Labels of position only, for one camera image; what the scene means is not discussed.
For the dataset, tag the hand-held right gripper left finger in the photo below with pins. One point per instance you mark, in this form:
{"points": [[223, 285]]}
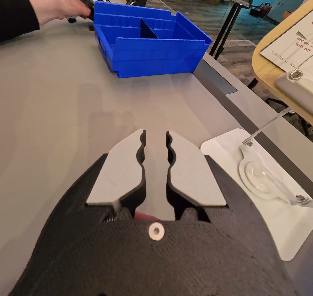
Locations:
{"points": [[115, 178]]}

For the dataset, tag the person's left forearm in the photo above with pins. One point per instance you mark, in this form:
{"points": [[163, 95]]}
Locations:
{"points": [[14, 12]]}

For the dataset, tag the person's right hand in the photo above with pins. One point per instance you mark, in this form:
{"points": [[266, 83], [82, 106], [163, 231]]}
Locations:
{"points": [[145, 216]]}

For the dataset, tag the blue bin with divider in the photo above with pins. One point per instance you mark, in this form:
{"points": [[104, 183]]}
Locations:
{"points": [[151, 56]]}

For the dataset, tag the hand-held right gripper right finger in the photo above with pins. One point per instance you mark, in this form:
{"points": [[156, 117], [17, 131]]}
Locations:
{"points": [[195, 178]]}

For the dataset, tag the red bag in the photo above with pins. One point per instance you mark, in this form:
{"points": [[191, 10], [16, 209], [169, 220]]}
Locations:
{"points": [[263, 8]]}

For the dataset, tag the printed instruction sheet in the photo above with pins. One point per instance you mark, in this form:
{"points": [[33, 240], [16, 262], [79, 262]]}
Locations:
{"points": [[288, 46]]}

